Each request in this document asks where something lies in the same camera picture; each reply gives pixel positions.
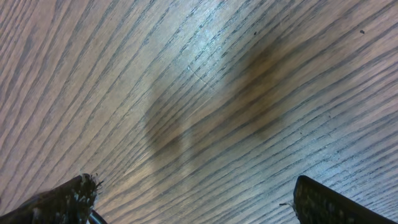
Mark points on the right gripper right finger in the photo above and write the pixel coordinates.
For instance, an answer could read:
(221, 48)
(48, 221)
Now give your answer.
(314, 203)

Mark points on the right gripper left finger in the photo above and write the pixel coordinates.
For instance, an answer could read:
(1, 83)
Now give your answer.
(72, 202)

